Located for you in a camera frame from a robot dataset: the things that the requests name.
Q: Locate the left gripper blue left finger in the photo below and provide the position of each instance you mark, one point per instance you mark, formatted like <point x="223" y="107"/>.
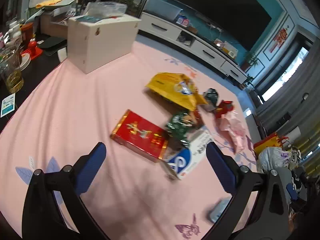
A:
<point x="53" y="208"/>

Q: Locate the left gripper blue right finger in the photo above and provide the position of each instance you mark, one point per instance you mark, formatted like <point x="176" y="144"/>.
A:
<point x="269" y="215"/>

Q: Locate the white blue paper box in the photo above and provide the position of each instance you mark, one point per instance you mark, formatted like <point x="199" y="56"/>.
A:
<point x="179" y="161"/>

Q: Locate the red wrapper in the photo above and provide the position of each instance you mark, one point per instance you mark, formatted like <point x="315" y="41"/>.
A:
<point x="223" y="108"/>

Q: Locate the red cigarette carton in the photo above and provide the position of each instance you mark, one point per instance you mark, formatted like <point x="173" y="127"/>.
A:
<point x="141" y="136"/>

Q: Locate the green snack wrapper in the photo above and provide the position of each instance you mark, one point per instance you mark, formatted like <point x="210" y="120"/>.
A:
<point x="183" y="123"/>

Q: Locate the yellow snack bag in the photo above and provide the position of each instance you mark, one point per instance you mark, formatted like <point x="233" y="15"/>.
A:
<point x="177" y="88"/>

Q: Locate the dark green wrapper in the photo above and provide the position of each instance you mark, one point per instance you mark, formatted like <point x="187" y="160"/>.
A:
<point x="211" y="96"/>

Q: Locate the white plastic bag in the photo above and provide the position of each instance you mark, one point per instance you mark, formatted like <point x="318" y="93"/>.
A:
<point x="271" y="158"/>

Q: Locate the orange shopping bag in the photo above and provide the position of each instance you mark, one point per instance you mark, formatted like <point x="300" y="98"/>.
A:
<point x="272" y="140"/>

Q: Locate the pink plastic wrapper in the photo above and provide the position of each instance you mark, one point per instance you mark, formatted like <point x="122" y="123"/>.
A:
<point x="231" y="124"/>

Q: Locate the grey window curtain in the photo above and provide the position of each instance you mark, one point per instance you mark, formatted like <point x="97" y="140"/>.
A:
<point x="299" y="97"/>

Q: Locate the small potted plant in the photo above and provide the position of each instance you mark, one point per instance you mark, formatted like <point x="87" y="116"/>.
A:
<point x="249" y="81"/>

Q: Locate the plastic cup with drink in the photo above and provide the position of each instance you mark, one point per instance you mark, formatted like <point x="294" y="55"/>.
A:
<point x="10" y="69"/>

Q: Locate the pink patterned tablecloth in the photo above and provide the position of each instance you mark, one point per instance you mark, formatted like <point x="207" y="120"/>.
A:
<point x="69" y="112"/>

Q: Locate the tall potted plant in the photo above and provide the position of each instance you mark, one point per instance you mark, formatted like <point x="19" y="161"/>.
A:
<point x="251" y="60"/>

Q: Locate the white TV cabinet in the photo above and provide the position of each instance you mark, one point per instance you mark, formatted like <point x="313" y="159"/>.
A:
<point x="189" y="42"/>

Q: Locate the white wooden box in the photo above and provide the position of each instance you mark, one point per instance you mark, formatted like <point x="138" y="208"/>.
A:
<point x="92" y="45"/>

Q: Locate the right red Chinese knot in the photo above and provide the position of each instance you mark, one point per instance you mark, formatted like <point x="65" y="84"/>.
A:
<point x="279" y="39"/>

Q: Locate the large black television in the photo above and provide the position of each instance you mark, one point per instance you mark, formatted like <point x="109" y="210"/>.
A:
<point x="245" y="20"/>

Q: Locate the clear plastic storage bin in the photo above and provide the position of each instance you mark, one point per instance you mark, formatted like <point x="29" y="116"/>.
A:
<point x="162" y="9"/>

